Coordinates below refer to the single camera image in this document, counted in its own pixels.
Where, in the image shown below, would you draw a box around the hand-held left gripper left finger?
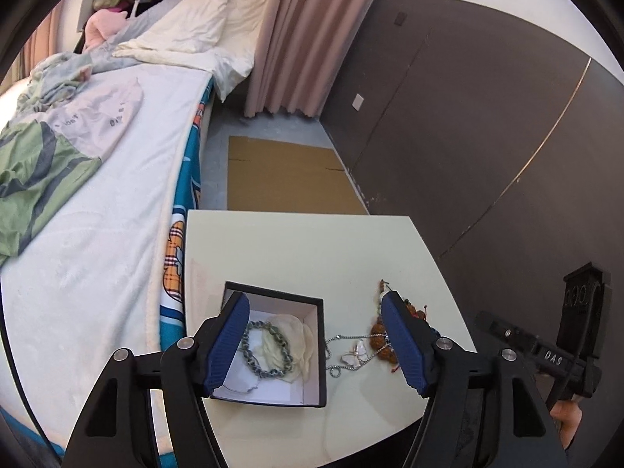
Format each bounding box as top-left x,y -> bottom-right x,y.
63,291 -> 251,468

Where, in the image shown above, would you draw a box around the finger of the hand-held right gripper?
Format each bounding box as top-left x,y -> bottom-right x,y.
475,310 -> 580,380

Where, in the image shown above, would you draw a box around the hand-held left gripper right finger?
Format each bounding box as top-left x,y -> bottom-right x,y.
380,291 -> 571,468

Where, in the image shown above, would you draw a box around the brown seed bead bracelet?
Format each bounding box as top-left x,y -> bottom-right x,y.
368,319 -> 406,374

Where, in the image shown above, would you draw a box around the silver butterfly pendant necklace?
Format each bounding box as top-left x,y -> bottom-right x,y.
324,332 -> 391,379

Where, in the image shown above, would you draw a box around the black jewelry box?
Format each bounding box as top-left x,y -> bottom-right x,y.
202,280 -> 327,409

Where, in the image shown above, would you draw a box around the person's right hand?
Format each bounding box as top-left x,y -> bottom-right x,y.
550,399 -> 584,450

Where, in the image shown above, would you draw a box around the white cloth pouch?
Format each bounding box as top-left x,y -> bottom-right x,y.
258,314 -> 316,384

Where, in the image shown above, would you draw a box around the white low table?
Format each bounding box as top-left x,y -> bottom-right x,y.
185,209 -> 479,468

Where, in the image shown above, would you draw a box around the bed with white blanket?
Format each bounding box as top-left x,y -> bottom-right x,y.
0,66 -> 215,455

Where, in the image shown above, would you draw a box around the brown cardboard sheet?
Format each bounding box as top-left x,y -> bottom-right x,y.
228,135 -> 370,216

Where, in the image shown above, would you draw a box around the green striped cloth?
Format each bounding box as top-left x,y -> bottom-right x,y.
0,119 -> 104,257

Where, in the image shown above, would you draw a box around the pale printed cloth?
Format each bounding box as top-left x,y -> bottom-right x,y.
46,75 -> 146,167

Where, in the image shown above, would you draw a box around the white duvet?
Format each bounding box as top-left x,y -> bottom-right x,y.
113,0 -> 280,103

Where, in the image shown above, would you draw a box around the pink curtain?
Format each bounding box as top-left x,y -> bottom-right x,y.
244,0 -> 392,121

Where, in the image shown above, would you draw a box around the grey-blue floral blanket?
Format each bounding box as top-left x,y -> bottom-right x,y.
17,10 -> 163,114

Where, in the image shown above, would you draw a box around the white pillow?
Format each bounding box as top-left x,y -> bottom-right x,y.
140,0 -> 233,46

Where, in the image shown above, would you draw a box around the pink plush toy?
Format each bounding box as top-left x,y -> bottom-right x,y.
82,7 -> 131,52

